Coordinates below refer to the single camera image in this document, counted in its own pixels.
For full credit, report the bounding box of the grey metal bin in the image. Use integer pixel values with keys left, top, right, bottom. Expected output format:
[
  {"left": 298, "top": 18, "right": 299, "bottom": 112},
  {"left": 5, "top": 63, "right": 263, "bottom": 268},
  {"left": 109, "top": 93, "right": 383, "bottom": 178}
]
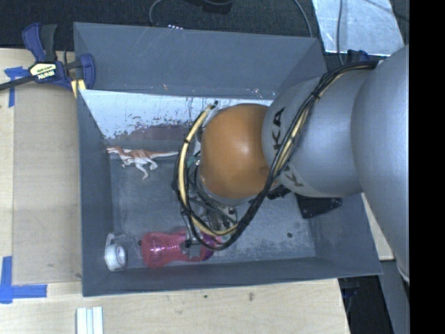
[{"left": 72, "top": 21, "right": 384, "bottom": 297}]

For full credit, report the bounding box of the black cylinder on white bracket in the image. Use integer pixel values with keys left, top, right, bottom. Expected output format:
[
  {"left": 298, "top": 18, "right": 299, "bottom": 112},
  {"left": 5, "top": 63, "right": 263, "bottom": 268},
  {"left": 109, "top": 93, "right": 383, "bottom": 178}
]
[{"left": 179, "top": 239, "right": 204, "bottom": 258}]

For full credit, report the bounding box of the pink plastic bottle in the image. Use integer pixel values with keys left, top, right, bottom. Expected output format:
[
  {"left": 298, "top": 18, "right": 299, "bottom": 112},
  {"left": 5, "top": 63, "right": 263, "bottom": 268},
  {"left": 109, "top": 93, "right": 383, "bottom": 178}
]
[{"left": 138, "top": 228, "right": 216, "bottom": 269}]

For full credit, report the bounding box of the pale wood board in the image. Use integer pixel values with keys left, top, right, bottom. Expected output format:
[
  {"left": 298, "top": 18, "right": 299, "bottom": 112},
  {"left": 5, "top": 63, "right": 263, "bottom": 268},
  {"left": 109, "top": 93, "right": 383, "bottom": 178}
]
[{"left": 12, "top": 81, "right": 84, "bottom": 285}]

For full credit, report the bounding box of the tan toy dinosaur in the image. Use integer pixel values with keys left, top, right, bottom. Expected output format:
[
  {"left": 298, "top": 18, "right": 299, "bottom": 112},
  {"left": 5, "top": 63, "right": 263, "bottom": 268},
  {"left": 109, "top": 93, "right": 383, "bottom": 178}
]
[{"left": 106, "top": 145, "right": 179, "bottom": 181}]

